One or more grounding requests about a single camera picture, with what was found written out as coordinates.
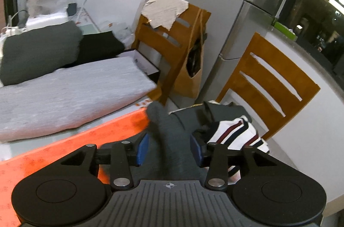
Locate dark grey folded garment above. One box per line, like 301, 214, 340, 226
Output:
1, 21, 83, 86

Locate light grey folded garment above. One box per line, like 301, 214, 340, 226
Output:
1, 56, 156, 142

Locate silver refrigerator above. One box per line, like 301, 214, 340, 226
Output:
197, 0, 295, 102

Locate striped white garment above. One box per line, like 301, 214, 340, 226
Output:
206, 115, 271, 186

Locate white power strip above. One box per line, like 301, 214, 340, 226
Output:
1, 15, 26, 37

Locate wooden chair with bag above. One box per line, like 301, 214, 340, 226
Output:
132, 0, 211, 105

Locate beige cloth on chair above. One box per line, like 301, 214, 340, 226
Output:
141, 0, 189, 30

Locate orange floral table mat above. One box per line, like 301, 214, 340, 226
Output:
1, 107, 149, 226

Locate dark grey sweatpants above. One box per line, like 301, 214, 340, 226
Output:
99, 101, 253, 181

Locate black folded garment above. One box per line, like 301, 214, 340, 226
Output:
63, 31, 125, 68

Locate near wooden chair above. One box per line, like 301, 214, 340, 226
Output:
216, 33, 320, 140

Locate black box on table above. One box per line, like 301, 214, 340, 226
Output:
117, 49, 160, 84

